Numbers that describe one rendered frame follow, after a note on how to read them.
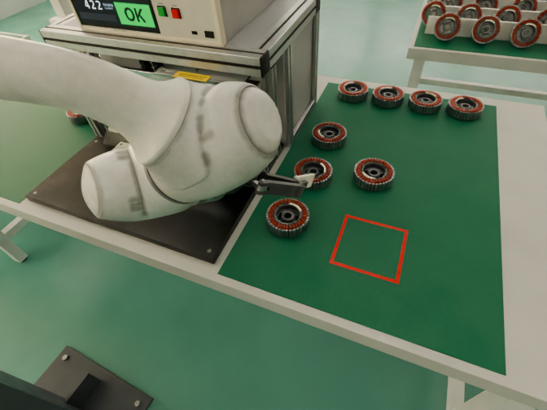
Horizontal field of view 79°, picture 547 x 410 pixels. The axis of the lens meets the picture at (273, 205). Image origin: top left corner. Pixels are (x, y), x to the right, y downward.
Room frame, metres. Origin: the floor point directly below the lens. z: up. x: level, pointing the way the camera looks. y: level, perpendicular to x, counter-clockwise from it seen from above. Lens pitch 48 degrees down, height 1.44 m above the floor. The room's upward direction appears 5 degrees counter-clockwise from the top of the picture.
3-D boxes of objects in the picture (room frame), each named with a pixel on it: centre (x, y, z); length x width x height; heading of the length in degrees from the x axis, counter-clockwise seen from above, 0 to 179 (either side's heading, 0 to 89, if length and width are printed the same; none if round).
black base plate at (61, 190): (0.79, 0.34, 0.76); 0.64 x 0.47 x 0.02; 64
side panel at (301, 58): (1.00, -0.12, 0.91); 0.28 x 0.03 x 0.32; 154
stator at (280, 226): (0.55, -0.03, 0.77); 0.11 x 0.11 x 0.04
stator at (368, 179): (0.68, -0.29, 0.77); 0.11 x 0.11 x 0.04
